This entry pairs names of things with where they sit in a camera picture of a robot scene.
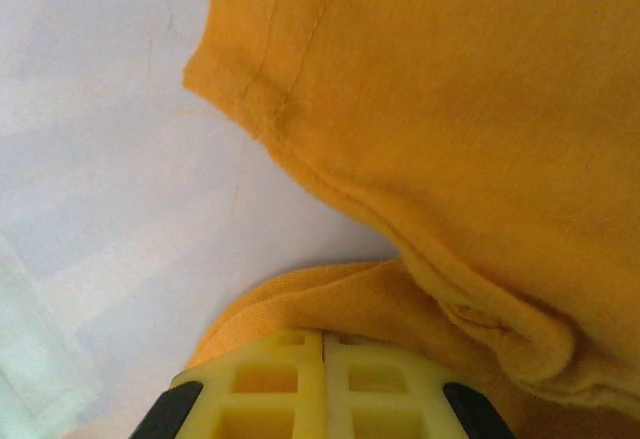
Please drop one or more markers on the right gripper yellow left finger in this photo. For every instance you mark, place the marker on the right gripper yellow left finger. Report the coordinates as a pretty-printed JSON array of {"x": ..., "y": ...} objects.
[{"x": 260, "y": 409}]

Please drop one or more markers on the yellow t-shirt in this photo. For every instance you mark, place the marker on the yellow t-shirt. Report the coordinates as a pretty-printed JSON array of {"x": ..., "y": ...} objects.
[{"x": 450, "y": 134}]

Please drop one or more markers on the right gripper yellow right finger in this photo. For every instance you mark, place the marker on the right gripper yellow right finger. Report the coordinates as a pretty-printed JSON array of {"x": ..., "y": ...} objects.
[{"x": 400, "y": 409}]

